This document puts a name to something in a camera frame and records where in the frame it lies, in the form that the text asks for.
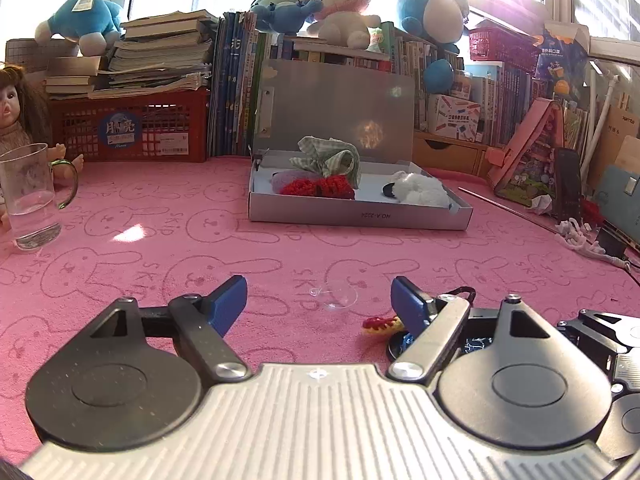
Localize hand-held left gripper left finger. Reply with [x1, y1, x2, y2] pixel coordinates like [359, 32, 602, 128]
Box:
[87, 274, 254, 382]

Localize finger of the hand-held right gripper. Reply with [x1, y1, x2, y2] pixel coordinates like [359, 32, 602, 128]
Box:
[557, 309, 640, 357]

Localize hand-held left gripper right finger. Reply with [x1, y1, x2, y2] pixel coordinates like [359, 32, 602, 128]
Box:
[387, 275, 564, 384]

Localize white fluffy toy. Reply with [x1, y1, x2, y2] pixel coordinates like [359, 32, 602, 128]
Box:
[382, 170, 454, 209]

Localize red knitted scrunchie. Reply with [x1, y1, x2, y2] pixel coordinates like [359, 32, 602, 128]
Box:
[278, 175, 357, 200]

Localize green checked scrunchie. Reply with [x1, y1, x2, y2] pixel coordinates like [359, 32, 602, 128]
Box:
[289, 136, 362, 189]

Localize grey cardboard file box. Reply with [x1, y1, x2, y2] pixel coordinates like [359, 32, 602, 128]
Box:
[247, 57, 474, 231]

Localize yellow and red knitted piece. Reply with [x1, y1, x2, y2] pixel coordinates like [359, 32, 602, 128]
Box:
[361, 314, 405, 336]

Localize clear suction cup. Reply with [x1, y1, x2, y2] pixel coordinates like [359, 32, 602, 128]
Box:
[307, 282, 359, 311]

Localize small black box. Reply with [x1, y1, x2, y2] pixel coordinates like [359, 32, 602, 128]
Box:
[597, 225, 626, 259]

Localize pink bunny print mat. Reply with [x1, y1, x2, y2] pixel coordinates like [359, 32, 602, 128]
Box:
[0, 152, 640, 461]

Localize red knitted cloth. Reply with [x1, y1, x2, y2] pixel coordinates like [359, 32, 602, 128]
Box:
[580, 199, 609, 226]

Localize thin metal rod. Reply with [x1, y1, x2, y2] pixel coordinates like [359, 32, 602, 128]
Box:
[457, 186, 559, 234]

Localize wooden drawer organizer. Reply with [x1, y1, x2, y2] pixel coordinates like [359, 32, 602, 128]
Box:
[411, 131, 506, 177]

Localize white printed carton box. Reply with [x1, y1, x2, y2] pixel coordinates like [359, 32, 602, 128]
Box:
[427, 92, 484, 144]

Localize red plastic basket with label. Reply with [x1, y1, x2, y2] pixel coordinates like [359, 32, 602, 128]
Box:
[50, 87, 211, 164]

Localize brown cardboard sheets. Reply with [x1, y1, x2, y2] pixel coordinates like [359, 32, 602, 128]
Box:
[585, 77, 640, 191]

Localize row of thin colourful books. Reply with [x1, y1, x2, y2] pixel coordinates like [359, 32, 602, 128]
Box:
[562, 99, 595, 152]

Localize row of upright books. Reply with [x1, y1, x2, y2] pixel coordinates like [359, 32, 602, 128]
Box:
[380, 22, 539, 149]

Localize row of thin blue books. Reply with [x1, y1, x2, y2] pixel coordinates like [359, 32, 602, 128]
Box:
[207, 10, 266, 159]

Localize white pipes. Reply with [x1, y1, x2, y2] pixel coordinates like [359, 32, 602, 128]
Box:
[580, 57, 621, 161]

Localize clear glass mug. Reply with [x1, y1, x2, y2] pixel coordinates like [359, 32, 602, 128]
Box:
[0, 143, 80, 252]

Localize small blue round plush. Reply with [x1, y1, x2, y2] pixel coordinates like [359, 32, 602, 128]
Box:
[422, 58, 455, 94]

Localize stack of worn books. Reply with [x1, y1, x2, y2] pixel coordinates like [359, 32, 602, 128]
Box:
[44, 9, 216, 100]

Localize blue printed carton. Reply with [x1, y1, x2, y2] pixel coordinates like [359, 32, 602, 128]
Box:
[532, 20, 591, 101]

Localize stack of flat books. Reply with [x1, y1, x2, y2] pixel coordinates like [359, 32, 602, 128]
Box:
[272, 32, 396, 74]

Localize small red plastic basket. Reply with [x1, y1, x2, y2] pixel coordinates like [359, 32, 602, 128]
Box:
[469, 27, 544, 74]

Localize brown-haired doll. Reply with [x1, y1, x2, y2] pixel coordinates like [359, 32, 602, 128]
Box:
[0, 64, 85, 231]

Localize large blue plush toy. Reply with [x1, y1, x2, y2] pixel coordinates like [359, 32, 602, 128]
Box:
[396, 0, 471, 54]

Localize blue big-eared plush toy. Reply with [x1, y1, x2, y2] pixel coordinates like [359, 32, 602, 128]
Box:
[250, 0, 326, 34]

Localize pink and white bunny plush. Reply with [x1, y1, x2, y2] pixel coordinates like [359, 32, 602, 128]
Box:
[300, 0, 384, 51]

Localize blue and white plush toy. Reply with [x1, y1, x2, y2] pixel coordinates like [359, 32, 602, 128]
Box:
[34, 0, 124, 57]

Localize grey grid cutting mat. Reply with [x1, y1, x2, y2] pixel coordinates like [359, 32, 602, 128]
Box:
[5, 37, 81, 75]

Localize white braided rope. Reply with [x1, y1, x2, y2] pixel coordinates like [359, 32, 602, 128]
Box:
[555, 217, 631, 266]

